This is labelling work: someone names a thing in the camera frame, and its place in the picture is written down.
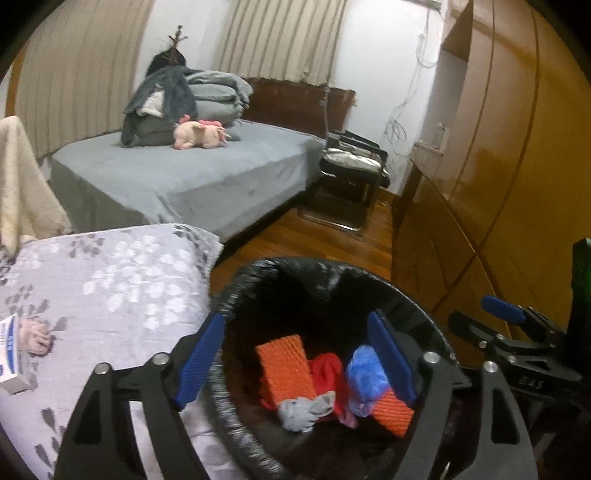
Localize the dark grey clothes pile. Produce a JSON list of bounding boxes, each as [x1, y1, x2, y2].
[[121, 66, 204, 147]]

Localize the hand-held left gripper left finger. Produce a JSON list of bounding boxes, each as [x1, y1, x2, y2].
[[53, 311, 227, 480]]

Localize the white and blue box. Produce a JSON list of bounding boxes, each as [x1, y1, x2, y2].
[[0, 314, 36, 396]]

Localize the orange textured cloth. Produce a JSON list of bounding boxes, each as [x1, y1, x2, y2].
[[255, 333, 318, 411], [369, 388, 415, 438]]

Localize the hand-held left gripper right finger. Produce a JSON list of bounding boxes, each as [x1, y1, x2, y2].
[[367, 309, 541, 480]]

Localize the wide beige curtain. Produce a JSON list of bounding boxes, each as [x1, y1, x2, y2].
[[14, 0, 158, 160]]

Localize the wooden coat rack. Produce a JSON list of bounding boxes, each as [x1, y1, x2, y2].
[[148, 25, 188, 75]]

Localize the grey crumpled cloth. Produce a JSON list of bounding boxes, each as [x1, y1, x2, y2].
[[277, 391, 337, 432]]

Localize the pink pig plush toy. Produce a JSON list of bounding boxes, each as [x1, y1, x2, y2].
[[173, 115, 232, 151]]

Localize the dark wooden headboard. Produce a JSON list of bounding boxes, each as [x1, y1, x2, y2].
[[240, 78, 357, 139]]

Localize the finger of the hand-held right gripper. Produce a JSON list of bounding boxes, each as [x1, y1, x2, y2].
[[447, 311, 578, 384], [481, 295, 571, 344]]

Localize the pink crumpled tissue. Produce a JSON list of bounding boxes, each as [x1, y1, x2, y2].
[[21, 318, 50, 356]]

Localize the folded grey blankets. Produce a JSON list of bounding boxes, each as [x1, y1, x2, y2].
[[187, 70, 254, 126]]

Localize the black lined trash bin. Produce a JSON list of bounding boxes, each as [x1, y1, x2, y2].
[[203, 256, 462, 480]]

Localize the narrow beige curtain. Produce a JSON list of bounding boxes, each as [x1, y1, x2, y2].
[[212, 0, 347, 86]]

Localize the red cloth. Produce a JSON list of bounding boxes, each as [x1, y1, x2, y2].
[[309, 353, 356, 425]]

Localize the brown wooden wardrobe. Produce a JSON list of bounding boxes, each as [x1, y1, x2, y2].
[[392, 0, 591, 370]]

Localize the grey bed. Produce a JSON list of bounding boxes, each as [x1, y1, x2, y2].
[[48, 117, 328, 243]]

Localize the blue plastic bag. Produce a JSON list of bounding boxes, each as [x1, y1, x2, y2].
[[345, 344, 393, 416]]

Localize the black folding chair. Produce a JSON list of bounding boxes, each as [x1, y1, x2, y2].
[[298, 130, 391, 236]]

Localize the cream quilt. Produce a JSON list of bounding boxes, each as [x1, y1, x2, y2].
[[0, 115, 73, 250]]

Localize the hanging wall cables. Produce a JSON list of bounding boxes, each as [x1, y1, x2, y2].
[[385, 9, 444, 148]]

